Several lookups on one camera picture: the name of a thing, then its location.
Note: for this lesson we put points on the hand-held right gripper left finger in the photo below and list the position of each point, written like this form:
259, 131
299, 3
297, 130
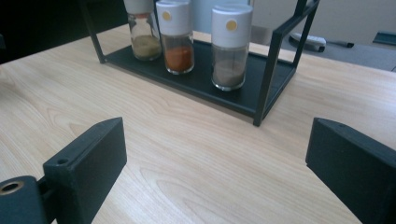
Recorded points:
87, 161

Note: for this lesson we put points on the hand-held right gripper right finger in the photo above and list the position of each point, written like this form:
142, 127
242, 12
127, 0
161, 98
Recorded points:
358, 168

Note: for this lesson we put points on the spice jar with yellowish powder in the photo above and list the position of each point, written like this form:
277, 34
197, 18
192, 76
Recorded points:
144, 43

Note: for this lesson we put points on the black two-tier metal rack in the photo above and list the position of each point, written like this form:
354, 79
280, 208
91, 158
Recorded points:
199, 84

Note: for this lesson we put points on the spice jar with orange powder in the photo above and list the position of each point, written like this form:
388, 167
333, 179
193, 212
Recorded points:
176, 21

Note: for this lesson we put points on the spice jar with grey-brown powder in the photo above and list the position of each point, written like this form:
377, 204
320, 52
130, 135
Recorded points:
230, 40

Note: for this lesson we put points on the black marker pen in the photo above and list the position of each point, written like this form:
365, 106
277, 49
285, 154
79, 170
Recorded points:
341, 44

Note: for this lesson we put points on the dark grey flat bar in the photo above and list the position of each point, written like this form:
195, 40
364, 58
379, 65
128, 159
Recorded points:
385, 38

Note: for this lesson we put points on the white oblong device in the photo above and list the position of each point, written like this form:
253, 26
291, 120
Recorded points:
308, 41

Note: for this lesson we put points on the black curtain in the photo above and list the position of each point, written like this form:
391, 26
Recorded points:
46, 25

